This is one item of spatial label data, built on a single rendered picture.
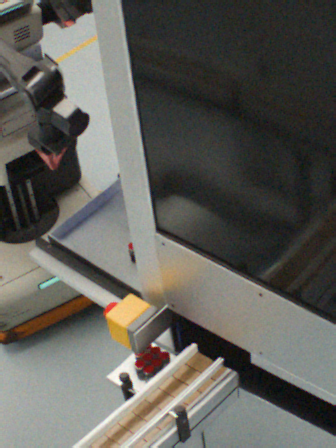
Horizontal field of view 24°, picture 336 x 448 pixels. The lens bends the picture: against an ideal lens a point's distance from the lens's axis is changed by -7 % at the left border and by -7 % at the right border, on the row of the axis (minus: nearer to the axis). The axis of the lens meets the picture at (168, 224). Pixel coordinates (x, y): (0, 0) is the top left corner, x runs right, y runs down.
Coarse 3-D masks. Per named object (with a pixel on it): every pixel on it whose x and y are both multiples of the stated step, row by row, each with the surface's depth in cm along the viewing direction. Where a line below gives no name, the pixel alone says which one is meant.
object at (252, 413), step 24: (240, 360) 158; (240, 384) 154; (264, 384) 153; (240, 408) 159; (264, 408) 151; (288, 408) 147; (312, 408) 146; (216, 432) 175; (240, 432) 166; (264, 432) 159; (288, 432) 152; (312, 432) 144
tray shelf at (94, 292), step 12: (48, 240) 191; (36, 252) 188; (48, 264) 185; (60, 264) 184; (60, 276) 182; (72, 276) 181; (84, 288) 178; (96, 288) 178; (96, 300) 176; (108, 300) 175; (120, 300) 174
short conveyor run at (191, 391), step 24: (192, 360) 154; (216, 360) 148; (168, 384) 150; (192, 384) 144; (216, 384) 148; (120, 408) 141; (144, 408) 146; (168, 408) 140; (192, 408) 144; (216, 408) 150; (96, 432) 137; (120, 432) 141; (144, 432) 137; (168, 432) 140; (192, 432) 146
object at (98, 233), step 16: (112, 192) 199; (80, 208) 192; (96, 208) 197; (112, 208) 196; (64, 224) 190; (80, 224) 193; (96, 224) 193; (112, 224) 192; (128, 224) 191; (64, 240) 190; (80, 240) 189; (96, 240) 189; (112, 240) 188; (128, 240) 187; (80, 256) 181; (96, 256) 185; (112, 256) 184; (128, 256) 184; (112, 272) 180; (128, 272) 180; (128, 288) 173
